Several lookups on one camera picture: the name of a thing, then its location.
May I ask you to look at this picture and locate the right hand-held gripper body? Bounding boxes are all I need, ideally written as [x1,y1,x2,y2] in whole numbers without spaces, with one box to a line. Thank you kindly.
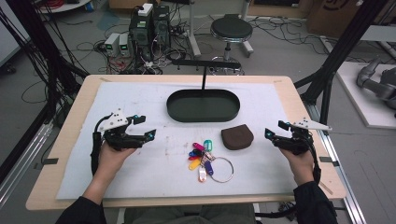
[272,117,332,156]

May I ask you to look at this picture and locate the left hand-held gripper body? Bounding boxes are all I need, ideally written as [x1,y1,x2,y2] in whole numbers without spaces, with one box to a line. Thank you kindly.
[92,108,148,152]

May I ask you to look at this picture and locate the brown pouch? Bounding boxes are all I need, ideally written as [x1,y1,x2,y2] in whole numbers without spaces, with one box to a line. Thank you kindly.
[220,123,255,151]

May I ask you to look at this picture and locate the key ring with coloured tags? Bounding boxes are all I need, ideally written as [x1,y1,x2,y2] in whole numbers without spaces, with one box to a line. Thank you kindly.
[187,138,234,184]

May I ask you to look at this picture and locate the black key holder with tray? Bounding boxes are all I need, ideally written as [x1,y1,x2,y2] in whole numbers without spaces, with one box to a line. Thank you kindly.
[166,59,242,123]

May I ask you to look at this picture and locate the person's right hand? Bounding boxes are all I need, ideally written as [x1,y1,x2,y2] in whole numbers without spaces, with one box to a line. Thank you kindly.
[278,146,316,187]

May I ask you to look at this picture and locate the person's left hand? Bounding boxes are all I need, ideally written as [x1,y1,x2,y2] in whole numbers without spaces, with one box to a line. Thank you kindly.
[97,141,138,179]

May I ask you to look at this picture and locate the white foam mat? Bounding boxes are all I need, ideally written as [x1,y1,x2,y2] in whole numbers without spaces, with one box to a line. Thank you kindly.
[55,81,301,201]

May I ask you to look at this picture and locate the white platform board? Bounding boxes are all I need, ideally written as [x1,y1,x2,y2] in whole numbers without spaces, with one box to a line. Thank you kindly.
[335,61,396,130]

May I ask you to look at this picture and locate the grey power supply unit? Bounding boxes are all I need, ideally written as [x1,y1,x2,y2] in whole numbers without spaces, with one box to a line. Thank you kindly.
[104,32,120,57]
[119,33,132,57]

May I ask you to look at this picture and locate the black computer tower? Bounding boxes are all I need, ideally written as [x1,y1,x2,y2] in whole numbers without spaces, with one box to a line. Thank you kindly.
[129,12,154,63]
[152,5,172,50]

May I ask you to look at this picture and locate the grey desk leg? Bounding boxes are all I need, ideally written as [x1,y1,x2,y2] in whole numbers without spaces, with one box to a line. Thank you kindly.
[186,0,203,59]
[241,0,255,59]

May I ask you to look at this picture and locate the black round stool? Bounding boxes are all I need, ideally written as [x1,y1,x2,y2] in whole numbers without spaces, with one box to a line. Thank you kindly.
[208,13,255,77]

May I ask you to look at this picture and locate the white box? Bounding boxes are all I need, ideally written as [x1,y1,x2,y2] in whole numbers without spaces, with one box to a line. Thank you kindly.
[137,3,154,17]

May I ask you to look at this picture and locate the cardboard box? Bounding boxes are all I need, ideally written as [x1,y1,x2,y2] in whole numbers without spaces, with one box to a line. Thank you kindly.
[306,0,375,39]

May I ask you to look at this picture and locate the white round table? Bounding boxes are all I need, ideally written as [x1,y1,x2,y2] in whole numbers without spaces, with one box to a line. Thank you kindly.
[38,0,92,14]

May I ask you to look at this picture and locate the white panel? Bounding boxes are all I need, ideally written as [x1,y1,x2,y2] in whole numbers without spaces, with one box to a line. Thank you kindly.
[0,0,31,68]

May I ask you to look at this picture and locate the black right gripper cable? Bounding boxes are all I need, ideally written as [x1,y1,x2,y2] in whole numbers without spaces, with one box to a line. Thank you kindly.
[255,132,323,218]

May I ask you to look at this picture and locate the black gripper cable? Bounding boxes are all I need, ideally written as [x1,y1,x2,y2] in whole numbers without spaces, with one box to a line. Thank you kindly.
[91,114,113,176]
[255,132,323,218]

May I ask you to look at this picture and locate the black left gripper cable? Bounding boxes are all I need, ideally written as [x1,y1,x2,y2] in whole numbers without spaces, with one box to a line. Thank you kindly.
[91,114,113,176]

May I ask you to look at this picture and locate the tangle of floor cables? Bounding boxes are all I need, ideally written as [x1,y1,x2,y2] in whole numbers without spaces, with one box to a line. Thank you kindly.
[92,40,188,76]

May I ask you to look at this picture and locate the aluminium rail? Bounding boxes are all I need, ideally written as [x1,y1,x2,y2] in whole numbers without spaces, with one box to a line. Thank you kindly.
[306,102,368,224]
[0,120,54,206]

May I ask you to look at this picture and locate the black frame post with cables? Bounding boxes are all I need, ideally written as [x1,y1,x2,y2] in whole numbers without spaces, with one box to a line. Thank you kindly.
[6,0,90,125]

